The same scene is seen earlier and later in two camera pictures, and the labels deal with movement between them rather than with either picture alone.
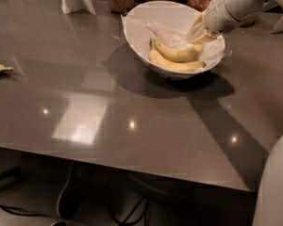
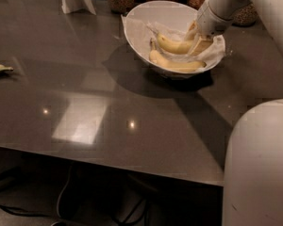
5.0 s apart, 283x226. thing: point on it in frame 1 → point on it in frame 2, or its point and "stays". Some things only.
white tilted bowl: (167, 22) stays
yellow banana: (186, 55) → (176, 47)
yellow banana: (177, 66) stays
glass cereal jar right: (249, 19) stays
